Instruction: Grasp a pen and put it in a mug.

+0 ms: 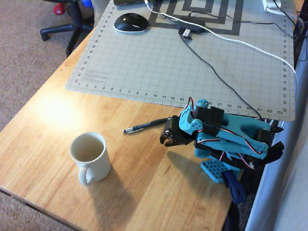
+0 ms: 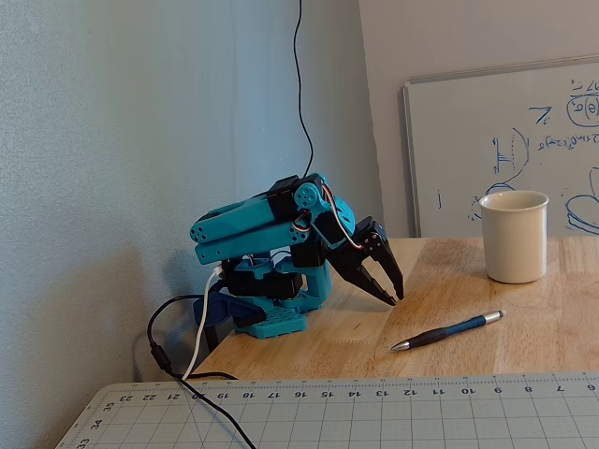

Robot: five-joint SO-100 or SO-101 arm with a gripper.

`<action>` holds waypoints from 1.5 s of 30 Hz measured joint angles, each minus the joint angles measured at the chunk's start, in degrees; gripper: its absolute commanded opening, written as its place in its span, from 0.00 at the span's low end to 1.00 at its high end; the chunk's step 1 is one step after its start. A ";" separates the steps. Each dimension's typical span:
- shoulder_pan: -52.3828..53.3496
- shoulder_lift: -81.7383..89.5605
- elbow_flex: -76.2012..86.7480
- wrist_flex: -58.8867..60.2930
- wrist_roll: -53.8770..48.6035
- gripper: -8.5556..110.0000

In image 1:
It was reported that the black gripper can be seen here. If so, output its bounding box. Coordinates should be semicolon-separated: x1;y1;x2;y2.
159;115;195;148

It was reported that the dark blue pen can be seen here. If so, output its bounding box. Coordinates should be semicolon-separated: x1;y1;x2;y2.
122;117;169;135

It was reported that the white ceramic mug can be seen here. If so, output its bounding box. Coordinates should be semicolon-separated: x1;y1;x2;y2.
69;131;112;186

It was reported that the grey gridded cutting mat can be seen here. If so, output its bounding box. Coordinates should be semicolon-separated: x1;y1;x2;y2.
65;0;297;122

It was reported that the blue clamp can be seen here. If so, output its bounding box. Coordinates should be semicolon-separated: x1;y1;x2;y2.
222;171;246;204

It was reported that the black usb hub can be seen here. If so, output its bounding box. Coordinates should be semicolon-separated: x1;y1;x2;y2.
177;20;206;34

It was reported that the black computer mouse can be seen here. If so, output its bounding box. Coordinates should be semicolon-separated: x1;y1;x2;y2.
113;13;150;33

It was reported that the black white patterned mat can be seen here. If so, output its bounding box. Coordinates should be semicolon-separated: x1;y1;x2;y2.
147;0;244;36

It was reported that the black office chair base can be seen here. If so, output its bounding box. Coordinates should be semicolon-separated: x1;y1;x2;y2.
39;0;96;58

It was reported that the dark laptop edge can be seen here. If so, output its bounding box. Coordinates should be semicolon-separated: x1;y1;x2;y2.
113;0;147;6

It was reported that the white box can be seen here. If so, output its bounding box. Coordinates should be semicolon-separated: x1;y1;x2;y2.
262;0;287;15

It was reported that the red dumbbell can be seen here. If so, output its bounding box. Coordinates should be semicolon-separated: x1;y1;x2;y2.
52;2;64;16

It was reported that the red white servo wire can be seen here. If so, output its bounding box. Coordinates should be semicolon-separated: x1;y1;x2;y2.
196;128;264;170

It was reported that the black clamp handle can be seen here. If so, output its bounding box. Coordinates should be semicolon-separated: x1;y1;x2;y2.
261;141;285;167

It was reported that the white cable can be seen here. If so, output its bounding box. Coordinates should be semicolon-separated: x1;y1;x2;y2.
145;0;298;100

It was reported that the thin black cable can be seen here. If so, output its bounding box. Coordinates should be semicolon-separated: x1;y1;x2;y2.
204;16;295;38

